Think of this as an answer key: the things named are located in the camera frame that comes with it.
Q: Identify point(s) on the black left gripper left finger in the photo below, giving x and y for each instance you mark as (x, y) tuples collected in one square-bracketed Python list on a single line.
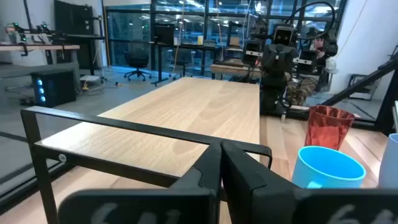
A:
[(174, 205)]

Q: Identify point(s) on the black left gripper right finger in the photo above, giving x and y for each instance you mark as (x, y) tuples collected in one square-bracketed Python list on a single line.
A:
[(267, 205)]

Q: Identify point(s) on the red ribbed plastic cup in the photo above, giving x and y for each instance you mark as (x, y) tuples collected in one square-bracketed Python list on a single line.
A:
[(326, 130)]

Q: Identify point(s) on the pale blue plastic cup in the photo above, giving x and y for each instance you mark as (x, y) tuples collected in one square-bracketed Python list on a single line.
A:
[(390, 161)]

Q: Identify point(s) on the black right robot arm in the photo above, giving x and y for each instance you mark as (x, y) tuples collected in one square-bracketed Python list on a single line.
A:
[(273, 93)]

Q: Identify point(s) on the person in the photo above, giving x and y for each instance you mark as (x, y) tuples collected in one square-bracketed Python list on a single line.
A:
[(303, 90)]

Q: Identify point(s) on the wooden background table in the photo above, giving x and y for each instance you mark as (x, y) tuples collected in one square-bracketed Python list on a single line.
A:
[(233, 68)]

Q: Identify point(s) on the black monitor on desk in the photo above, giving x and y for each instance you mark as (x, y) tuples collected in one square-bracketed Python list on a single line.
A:
[(164, 34)]

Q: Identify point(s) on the black office chair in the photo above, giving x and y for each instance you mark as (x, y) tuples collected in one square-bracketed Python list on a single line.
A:
[(137, 60)]

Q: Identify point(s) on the black computer tower blue lights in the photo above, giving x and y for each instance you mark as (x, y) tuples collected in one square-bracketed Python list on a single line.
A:
[(54, 88)]

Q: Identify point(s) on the wooden top desk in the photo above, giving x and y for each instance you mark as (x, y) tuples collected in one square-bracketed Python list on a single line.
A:
[(37, 47)]

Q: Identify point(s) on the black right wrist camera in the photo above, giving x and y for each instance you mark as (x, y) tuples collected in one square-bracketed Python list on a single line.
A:
[(283, 35)]

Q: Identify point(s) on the black metal rig frame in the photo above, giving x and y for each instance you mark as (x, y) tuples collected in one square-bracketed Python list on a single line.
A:
[(357, 85)]

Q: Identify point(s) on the wooden shelf with black frame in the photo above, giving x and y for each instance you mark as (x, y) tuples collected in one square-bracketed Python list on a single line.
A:
[(186, 109)]

